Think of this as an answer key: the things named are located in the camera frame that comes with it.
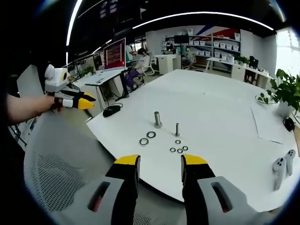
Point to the white dish with leaves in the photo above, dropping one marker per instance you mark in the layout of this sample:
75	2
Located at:
263	99

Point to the white paper sheet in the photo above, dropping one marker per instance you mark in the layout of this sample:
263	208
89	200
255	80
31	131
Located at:
267	124

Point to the white board panel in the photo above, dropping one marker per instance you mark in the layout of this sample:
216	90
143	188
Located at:
29	82

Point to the white handheld controller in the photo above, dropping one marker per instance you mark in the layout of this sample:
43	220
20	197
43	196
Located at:
290	161
279	168

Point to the large steel washer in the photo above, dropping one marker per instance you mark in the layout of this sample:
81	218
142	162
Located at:
147	134
140	142

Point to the small green desk plant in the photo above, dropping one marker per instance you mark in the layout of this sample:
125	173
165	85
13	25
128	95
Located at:
88	70

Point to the curved ceiling light strip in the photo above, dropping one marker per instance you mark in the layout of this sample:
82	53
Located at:
75	21
201	14

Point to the small steel washer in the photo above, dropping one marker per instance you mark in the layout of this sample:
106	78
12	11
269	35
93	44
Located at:
171	150
176	141

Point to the shelf with white bins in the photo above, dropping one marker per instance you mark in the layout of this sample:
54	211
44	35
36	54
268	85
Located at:
218	47

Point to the small steel threaded stud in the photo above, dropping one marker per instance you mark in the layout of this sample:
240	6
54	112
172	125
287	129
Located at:
177	130

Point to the black computer mouse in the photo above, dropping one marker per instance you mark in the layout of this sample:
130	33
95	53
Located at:
110	111

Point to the large steel threaded stud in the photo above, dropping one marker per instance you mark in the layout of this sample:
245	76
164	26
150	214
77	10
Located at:
158	119

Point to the white side desk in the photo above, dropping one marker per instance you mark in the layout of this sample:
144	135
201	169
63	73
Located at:
220	62

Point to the small black device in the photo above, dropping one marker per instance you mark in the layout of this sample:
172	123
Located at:
288	123

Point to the white standing desk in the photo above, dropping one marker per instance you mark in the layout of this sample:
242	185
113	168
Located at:
103	78

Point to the black office chair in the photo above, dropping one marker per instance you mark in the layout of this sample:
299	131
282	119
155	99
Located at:
253	61

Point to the black screen on stand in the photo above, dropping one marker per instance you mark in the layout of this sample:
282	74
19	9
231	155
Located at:
181	39

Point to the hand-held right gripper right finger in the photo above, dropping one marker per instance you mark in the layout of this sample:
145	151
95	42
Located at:
199	192

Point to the white cabinet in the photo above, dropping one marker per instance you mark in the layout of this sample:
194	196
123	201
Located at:
167	63

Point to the green potted plant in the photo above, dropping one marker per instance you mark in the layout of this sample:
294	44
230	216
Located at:
288	89

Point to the white office chair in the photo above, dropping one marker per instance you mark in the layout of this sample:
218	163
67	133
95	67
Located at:
150	65

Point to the monitor with red screen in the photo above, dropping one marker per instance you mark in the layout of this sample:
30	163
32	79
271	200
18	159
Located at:
114	54

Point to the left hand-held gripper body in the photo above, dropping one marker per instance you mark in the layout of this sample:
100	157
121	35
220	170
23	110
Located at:
54	82

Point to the person's left hand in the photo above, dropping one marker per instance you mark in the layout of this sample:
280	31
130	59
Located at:
48	104

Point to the grey mesh office chair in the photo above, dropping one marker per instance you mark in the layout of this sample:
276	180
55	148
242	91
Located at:
58	152

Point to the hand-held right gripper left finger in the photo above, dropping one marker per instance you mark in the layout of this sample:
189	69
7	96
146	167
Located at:
122	192

